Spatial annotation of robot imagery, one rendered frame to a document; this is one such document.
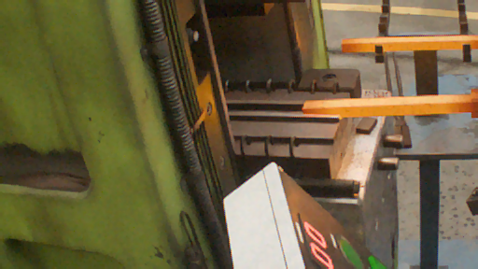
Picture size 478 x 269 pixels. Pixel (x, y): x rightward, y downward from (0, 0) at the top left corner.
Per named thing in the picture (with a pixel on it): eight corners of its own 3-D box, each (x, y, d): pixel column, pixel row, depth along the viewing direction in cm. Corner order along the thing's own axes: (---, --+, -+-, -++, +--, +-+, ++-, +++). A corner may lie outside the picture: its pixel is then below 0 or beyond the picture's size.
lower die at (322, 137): (353, 125, 132) (348, 89, 127) (332, 188, 116) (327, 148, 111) (167, 120, 145) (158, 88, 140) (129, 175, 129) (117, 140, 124)
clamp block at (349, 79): (362, 93, 141) (359, 67, 138) (356, 115, 134) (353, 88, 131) (309, 92, 145) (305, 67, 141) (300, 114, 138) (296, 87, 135)
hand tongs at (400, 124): (381, 42, 209) (380, 39, 208) (393, 41, 209) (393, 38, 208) (395, 149, 159) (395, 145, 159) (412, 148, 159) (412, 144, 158)
